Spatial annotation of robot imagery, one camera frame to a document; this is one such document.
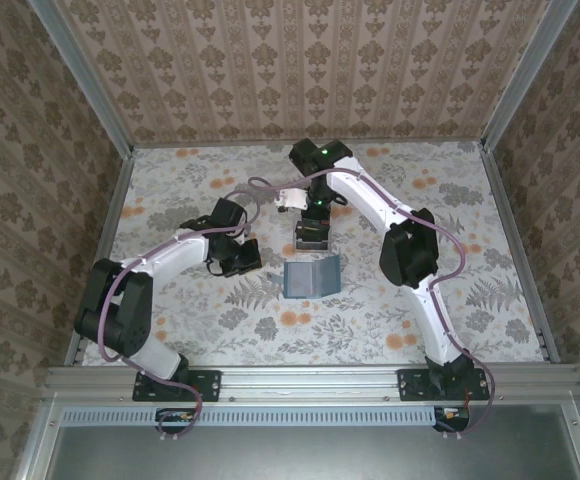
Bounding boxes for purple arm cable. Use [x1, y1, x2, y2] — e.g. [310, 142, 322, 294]
[247, 169, 494, 441]
[97, 191, 262, 441]

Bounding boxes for grey metal panel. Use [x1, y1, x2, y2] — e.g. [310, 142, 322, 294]
[12, 399, 580, 480]

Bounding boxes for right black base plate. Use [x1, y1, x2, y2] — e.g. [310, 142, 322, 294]
[398, 368, 491, 403]

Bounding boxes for aluminium side rail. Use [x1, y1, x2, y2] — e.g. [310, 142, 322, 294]
[63, 147, 136, 366]
[479, 144, 561, 364]

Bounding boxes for blue leather card holder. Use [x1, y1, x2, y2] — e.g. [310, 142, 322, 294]
[268, 253, 342, 301]

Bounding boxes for right aluminium side rail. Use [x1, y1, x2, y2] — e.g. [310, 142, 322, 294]
[479, 144, 561, 364]

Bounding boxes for left aluminium upright post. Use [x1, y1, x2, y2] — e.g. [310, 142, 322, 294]
[27, 0, 136, 154]

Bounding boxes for grey slotted cable duct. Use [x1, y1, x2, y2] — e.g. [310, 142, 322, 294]
[62, 405, 439, 426]

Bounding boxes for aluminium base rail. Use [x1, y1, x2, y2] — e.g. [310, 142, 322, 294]
[44, 364, 580, 401]

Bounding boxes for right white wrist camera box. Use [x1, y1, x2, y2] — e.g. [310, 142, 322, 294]
[274, 188, 312, 212]

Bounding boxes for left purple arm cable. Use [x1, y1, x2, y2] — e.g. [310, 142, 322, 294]
[97, 191, 262, 441]

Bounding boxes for clear acrylic box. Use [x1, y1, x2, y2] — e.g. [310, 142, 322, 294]
[292, 219, 332, 254]

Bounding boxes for floral table cover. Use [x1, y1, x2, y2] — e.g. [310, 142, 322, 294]
[77, 141, 546, 366]

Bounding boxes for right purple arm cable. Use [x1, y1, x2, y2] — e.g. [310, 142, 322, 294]
[247, 169, 494, 441]

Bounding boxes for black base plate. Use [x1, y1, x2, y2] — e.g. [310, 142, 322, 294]
[132, 368, 221, 403]
[398, 368, 491, 403]

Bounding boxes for aluminium upright post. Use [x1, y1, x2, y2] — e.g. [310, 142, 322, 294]
[27, 0, 136, 154]
[479, 0, 580, 151]

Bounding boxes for left aluminium side rail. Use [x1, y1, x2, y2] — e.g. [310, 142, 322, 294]
[63, 147, 136, 366]

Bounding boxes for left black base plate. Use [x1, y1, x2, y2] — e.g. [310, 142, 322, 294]
[132, 368, 221, 403]

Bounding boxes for right aluminium upright post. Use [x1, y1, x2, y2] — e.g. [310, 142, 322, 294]
[479, 0, 580, 151]

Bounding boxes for black wired connector box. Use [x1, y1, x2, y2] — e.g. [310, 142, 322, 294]
[155, 407, 197, 434]
[433, 405, 471, 432]

